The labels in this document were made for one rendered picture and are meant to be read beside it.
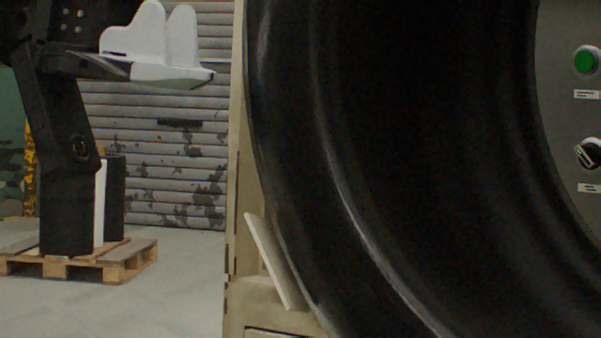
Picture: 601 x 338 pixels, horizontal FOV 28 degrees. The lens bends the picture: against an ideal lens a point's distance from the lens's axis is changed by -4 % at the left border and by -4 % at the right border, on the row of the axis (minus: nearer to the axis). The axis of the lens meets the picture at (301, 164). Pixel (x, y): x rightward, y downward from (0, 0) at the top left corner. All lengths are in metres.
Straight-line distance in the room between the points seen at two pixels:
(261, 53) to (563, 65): 0.69
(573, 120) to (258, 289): 0.44
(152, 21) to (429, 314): 0.33
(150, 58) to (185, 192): 9.51
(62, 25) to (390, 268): 0.37
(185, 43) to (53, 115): 0.12
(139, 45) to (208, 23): 9.44
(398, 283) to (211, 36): 9.67
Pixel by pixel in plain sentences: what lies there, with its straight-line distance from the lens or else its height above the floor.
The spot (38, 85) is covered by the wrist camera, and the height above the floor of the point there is 1.12.
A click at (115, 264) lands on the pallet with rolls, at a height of 0.12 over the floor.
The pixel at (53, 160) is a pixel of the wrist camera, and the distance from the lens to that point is 0.93.
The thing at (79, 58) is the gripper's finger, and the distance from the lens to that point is 0.88.
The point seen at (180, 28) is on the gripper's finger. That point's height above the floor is 1.17.
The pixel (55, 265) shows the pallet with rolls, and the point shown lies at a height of 0.09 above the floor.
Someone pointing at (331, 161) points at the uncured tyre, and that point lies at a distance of 0.65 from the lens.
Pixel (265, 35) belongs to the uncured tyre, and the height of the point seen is 1.15.
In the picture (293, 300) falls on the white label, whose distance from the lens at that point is 0.69.
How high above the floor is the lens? 1.12
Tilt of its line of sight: 3 degrees down
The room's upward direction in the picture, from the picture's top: 3 degrees clockwise
